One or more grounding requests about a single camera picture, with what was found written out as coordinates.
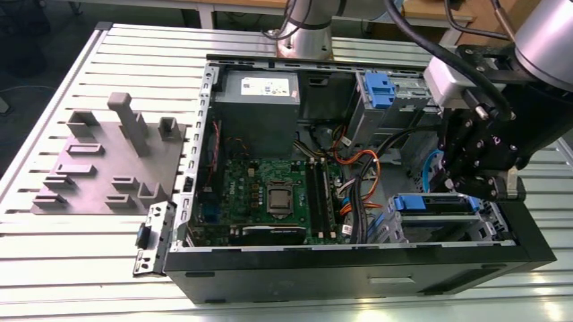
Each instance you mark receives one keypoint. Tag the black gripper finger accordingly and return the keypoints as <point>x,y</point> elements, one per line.
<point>488,186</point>
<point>465,147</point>

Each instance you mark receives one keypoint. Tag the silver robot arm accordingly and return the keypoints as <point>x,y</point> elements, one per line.
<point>309,37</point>

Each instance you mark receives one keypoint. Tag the silver optical drive cage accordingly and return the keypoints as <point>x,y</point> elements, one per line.
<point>389,117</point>

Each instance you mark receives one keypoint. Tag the blue plastic bay latch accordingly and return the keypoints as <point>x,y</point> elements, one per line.
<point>378,84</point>

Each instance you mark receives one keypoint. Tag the black RAM slot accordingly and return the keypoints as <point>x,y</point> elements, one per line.
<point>316,198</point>
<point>328,198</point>

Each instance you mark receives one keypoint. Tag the wooden cabinet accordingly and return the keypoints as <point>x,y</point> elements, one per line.
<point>478,15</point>

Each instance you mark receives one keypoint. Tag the silver CPU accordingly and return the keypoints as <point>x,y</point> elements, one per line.
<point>281,199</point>

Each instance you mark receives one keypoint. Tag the CPU socket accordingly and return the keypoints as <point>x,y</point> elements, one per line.
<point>281,214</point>

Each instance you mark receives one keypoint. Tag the silver power supply unit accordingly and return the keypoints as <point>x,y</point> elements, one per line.
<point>255,127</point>

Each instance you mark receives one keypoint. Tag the black PC case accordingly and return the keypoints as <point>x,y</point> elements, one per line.
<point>313,278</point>

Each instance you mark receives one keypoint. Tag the green motherboard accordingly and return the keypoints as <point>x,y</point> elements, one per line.
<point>250,167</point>

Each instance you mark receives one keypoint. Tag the black graphics card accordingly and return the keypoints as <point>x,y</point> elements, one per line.
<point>273,235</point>

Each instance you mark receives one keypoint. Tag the grey parts rack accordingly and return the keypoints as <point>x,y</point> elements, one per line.
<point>111,167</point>

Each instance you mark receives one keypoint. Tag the black table corner cap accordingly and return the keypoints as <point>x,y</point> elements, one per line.
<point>103,26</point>

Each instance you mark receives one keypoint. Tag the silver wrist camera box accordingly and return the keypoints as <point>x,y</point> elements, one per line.
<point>448,80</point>

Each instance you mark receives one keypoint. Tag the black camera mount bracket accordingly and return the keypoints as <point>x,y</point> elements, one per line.
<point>474,53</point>

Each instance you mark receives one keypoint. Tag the wooden desk white frame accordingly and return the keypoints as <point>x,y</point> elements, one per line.
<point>425,8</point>

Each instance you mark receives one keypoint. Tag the silver slot retention bracket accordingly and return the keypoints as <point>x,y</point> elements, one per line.
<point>161,231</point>

